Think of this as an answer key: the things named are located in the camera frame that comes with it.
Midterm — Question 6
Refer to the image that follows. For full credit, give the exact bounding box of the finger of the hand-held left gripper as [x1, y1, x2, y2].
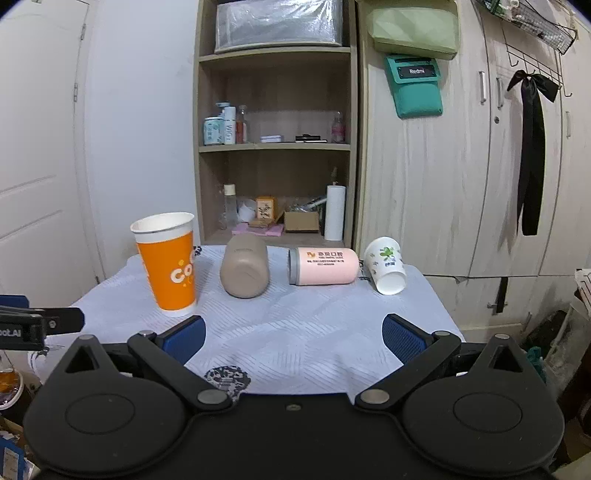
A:
[42, 306, 86, 334]

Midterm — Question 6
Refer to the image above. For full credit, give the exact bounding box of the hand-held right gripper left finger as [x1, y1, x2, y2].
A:
[56, 316, 234, 412]

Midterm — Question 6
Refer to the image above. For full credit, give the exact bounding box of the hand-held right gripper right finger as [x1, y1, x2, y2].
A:
[353, 313, 536, 412]

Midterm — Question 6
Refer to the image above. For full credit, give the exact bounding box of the white floral paper cup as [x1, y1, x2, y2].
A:
[363, 236, 407, 296]

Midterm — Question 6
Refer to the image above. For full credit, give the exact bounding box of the taupe insulated cup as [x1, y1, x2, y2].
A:
[220, 233, 271, 300]

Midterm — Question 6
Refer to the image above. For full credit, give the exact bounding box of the pink insulated cup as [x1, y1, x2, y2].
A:
[288, 246, 360, 286]

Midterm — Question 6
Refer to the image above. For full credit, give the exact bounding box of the orange paper cup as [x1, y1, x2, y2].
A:
[130, 212, 199, 317]

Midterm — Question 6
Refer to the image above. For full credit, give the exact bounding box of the glass with orange liquid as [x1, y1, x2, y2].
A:
[0, 364, 24, 410]

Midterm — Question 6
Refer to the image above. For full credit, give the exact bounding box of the black spotted cloth patch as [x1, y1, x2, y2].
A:
[204, 364, 253, 403]

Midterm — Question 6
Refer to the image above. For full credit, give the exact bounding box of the white textured tablecloth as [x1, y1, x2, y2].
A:
[28, 244, 463, 398]

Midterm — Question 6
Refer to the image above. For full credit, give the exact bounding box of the blue carton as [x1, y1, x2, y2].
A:
[0, 433, 29, 480]

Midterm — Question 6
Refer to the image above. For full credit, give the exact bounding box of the clear bottle cream cap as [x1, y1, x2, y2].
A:
[222, 183, 238, 230]

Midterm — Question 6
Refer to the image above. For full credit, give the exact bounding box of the pink paper pad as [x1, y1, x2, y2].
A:
[231, 222, 285, 237]

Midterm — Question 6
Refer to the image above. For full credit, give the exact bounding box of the white paper towel roll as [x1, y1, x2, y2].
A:
[324, 183, 346, 242]

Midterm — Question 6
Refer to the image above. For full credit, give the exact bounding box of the small cardboard box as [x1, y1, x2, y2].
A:
[283, 209, 321, 233]

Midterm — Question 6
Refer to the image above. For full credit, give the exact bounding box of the white door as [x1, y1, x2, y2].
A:
[0, 0, 106, 308]

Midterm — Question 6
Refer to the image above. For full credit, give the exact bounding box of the light wooden wardrobe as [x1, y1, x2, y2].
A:
[355, 0, 591, 320]

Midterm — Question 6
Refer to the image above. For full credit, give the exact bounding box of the clear plastic bag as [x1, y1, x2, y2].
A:
[281, 196, 327, 214]

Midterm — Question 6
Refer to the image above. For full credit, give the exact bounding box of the wooden shelf unit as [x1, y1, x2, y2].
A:
[192, 0, 360, 248]

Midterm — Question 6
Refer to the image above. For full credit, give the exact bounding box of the teal drink can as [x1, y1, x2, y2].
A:
[204, 116, 226, 147]

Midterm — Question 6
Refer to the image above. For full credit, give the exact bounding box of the white pump bottle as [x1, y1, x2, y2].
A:
[215, 102, 238, 145]

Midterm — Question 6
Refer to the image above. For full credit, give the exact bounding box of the black ribbon bow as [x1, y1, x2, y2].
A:
[506, 69, 562, 237]

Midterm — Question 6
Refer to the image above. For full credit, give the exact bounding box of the teal fabric pouch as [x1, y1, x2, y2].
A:
[384, 54, 444, 119]

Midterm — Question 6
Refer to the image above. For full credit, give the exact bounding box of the light green bag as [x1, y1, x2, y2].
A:
[366, 6, 461, 59]

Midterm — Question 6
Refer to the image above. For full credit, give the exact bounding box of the clear plastic storage box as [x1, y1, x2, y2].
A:
[214, 0, 345, 53]

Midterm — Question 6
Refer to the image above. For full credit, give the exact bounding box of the black wire rack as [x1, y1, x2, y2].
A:
[475, 0, 579, 99]

